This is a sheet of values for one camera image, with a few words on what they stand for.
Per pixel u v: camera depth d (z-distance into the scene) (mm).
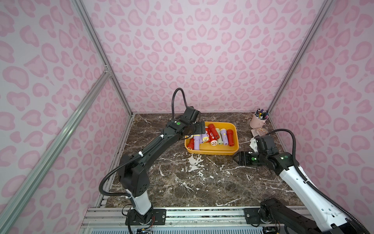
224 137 1005
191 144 979
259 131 1058
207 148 991
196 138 972
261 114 1005
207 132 1034
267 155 559
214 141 979
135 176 432
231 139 1005
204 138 960
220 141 980
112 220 728
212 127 1032
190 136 979
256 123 1042
